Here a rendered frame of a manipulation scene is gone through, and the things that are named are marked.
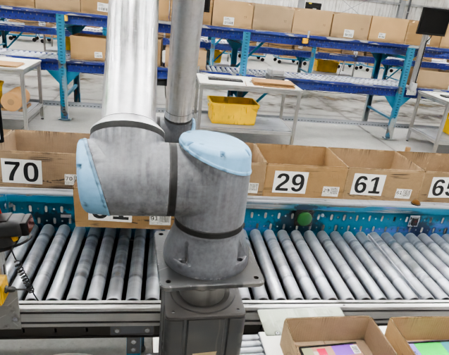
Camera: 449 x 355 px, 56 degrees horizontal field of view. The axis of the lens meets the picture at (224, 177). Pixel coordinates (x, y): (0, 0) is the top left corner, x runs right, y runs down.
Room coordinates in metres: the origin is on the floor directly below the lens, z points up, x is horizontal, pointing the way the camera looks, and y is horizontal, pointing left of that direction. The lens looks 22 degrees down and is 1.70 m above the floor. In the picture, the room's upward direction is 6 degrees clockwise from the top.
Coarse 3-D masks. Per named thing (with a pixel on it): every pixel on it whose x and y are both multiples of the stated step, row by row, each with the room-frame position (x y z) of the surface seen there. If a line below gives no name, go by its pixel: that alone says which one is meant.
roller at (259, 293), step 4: (244, 232) 1.67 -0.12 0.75; (248, 240) 1.62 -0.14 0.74; (248, 244) 1.57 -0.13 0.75; (252, 252) 1.52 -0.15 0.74; (252, 288) 1.30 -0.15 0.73; (256, 288) 1.28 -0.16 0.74; (260, 288) 1.28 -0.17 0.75; (264, 288) 1.29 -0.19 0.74; (252, 292) 1.29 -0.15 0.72; (256, 292) 1.26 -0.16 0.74; (260, 292) 1.25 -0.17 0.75; (264, 292) 1.26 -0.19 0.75; (256, 296) 1.25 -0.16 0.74; (260, 296) 1.23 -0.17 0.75; (264, 296) 1.24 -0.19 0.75
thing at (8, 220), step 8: (0, 216) 1.02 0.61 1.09; (8, 216) 1.02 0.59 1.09; (16, 216) 1.03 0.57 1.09; (24, 216) 1.04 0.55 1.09; (0, 224) 0.99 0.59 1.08; (8, 224) 1.00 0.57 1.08; (16, 224) 1.00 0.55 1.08; (24, 224) 1.00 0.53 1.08; (32, 224) 1.04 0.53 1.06; (0, 232) 0.99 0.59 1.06; (8, 232) 0.99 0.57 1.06; (16, 232) 0.99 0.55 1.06; (24, 232) 1.00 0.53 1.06; (0, 240) 1.00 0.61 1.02; (8, 240) 1.01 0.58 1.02; (16, 240) 1.02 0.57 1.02; (0, 248) 1.00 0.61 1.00; (8, 248) 1.00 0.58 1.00
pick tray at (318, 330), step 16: (288, 320) 1.01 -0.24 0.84; (304, 320) 1.02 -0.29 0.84; (320, 320) 1.03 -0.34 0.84; (336, 320) 1.04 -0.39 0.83; (352, 320) 1.05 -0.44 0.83; (368, 320) 1.06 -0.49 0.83; (288, 336) 0.96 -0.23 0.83; (304, 336) 1.02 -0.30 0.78; (320, 336) 1.03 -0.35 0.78; (336, 336) 1.04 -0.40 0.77; (352, 336) 1.05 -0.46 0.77; (368, 336) 1.04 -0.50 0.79; (384, 336) 0.98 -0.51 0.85; (288, 352) 0.94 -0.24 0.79; (368, 352) 1.01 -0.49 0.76; (384, 352) 0.96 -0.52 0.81
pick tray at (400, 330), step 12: (396, 324) 1.07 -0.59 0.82; (408, 324) 1.08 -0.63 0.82; (420, 324) 1.09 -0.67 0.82; (432, 324) 1.09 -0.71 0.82; (444, 324) 1.10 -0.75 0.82; (396, 336) 1.01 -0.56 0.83; (408, 336) 1.08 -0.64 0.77; (420, 336) 1.09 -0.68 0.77; (432, 336) 1.09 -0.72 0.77; (444, 336) 1.10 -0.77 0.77; (396, 348) 0.99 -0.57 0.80; (408, 348) 0.95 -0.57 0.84
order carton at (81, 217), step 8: (80, 208) 1.37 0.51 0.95; (80, 216) 1.37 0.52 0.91; (136, 216) 1.40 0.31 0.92; (144, 216) 1.41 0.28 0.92; (80, 224) 1.38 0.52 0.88; (88, 224) 1.38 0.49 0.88; (96, 224) 1.39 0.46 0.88; (104, 224) 1.39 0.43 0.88; (112, 224) 1.39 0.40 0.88; (120, 224) 1.40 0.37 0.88; (128, 224) 1.40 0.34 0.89; (136, 224) 1.41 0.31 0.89; (144, 224) 1.41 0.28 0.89
